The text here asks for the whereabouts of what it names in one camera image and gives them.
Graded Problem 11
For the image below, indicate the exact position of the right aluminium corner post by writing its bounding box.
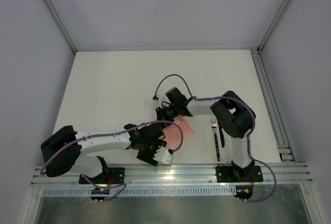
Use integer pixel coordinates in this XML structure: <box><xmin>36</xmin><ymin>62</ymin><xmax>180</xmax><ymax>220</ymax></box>
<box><xmin>257</xmin><ymin>0</ymin><xmax>293</xmax><ymax>53</ymax></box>

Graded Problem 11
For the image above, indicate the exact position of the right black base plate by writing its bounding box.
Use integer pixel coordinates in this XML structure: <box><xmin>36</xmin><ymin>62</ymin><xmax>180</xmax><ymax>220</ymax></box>
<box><xmin>215</xmin><ymin>165</ymin><xmax>264</xmax><ymax>183</ymax></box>

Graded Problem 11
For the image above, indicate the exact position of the right black controller board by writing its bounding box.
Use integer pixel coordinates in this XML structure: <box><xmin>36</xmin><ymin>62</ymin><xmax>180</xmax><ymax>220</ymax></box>
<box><xmin>235</xmin><ymin>185</ymin><xmax>253</xmax><ymax>201</ymax></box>

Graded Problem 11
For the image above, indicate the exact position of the aluminium corner post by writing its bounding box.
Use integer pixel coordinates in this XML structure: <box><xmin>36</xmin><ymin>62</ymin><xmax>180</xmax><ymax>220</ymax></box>
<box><xmin>42</xmin><ymin>0</ymin><xmax>78</xmax><ymax>55</ymax></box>
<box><xmin>257</xmin><ymin>0</ymin><xmax>293</xmax><ymax>53</ymax></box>

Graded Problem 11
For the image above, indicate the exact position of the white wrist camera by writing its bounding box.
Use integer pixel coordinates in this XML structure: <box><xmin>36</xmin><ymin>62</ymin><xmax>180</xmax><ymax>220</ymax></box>
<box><xmin>154</xmin><ymin>147</ymin><xmax>174</xmax><ymax>165</ymax></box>
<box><xmin>152</xmin><ymin>95</ymin><xmax>160</xmax><ymax>101</ymax></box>

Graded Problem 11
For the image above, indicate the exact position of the black controller board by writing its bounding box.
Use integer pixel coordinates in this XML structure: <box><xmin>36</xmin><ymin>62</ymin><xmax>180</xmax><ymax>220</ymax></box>
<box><xmin>90</xmin><ymin>187</ymin><xmax>110</xmax><ymax>203</ymax></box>
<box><xmin>235</xmin><ymin>185</ymin><xmax>253</xmax><ymax>201</ymax></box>

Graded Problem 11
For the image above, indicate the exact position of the black handled fork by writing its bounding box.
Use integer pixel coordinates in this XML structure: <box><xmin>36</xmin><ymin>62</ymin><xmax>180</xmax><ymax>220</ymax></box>
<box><xmin>211</xmin><ymin>118</ymin><xmax>220</xmax><ymax>161</ymax></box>

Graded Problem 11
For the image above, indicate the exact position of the slotted grey cable duct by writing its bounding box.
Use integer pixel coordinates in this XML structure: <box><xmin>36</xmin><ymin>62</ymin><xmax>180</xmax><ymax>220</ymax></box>
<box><xmin>42</xmin><ymin>185</ymin><xmax>235</xmax><ymax>197</ymax></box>

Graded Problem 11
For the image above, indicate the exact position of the pink cloth napkin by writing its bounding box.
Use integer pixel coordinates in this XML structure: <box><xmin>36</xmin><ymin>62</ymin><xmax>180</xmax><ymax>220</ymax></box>
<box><xmin>161</xmin><ymin>116</ymin><xmax>195</xmax><ymax>150</ymax></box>

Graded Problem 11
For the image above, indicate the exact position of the right aluminium side rail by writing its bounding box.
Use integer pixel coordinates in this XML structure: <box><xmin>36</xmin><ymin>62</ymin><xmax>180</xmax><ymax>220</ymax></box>
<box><xmin>250</xmin><ymin>48</ymin><xmax>296</xmax><ymax>163</ymax></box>

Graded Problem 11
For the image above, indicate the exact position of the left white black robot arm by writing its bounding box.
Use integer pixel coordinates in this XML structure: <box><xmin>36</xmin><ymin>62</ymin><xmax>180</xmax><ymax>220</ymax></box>
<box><xmin>40</xmin><ymin>124</ymin><xmax>173</xmax><ymax>184</ymax></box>

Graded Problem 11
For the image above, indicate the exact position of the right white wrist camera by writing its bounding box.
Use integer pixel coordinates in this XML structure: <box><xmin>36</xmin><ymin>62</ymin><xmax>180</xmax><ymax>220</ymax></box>
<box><xmin>152</xmin><ymin>95</ymin><xmax>160</xmax><ymax>101</ymax></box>

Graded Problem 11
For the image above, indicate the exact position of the black handled knife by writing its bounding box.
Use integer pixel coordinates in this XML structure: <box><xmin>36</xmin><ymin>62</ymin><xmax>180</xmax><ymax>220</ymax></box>
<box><xmin>218</xmin><ymin>123</ymin><xmax>225</xmax><ymax>148</ymax></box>

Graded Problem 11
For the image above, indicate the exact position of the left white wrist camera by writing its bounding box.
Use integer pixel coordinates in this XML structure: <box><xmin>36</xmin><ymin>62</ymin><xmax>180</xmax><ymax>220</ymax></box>
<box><xmin>154</xmin><ymin>147</ymin><xmax>174</xmax><ymax>165</ymax></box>

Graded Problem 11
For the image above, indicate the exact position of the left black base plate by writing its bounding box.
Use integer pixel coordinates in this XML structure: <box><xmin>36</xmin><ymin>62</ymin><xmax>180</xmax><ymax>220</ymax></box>
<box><xmin>90</xmin><ymin>167</ymin><xmax>125</xmax><ymax>185</ymax></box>

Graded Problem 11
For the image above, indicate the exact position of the left aluminium corner post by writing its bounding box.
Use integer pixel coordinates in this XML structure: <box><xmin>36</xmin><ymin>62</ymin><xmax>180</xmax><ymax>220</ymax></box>
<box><xmin>42</xmin><ymin>0</ymin><xmax>78</xmax><ymax>55</ymax></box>

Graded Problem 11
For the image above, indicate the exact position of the left black controller board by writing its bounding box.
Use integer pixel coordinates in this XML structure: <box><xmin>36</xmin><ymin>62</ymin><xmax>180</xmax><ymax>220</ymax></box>
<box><xmin>90</xmin><ymin>187</ymin><xmax>110</xmax><ymax>203</ymax></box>

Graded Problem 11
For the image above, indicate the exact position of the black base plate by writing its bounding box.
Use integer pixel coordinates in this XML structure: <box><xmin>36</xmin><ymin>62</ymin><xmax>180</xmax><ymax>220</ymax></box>
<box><xmin>90</xmin><ymin>167</ymin><xmax>125</xmax><ymax>185</ymax></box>
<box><xmin>215</xmin><ymin>165</ymin><xmax>264</xmax><ymax>183</ymax></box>

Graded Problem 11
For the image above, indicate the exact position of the aluminium front rail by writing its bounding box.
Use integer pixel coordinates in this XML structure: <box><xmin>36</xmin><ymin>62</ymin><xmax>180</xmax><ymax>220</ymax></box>
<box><xmin>31</xmin><ymin>163</ymin><xmax>313</xmax><ymax>187</ymax></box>

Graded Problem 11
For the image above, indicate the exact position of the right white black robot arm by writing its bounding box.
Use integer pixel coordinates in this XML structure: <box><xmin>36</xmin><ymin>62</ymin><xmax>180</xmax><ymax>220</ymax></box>
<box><xmin>156</xmin><ymin>87</ymin><xmax>256</xmax><ymax>182</ymax></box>

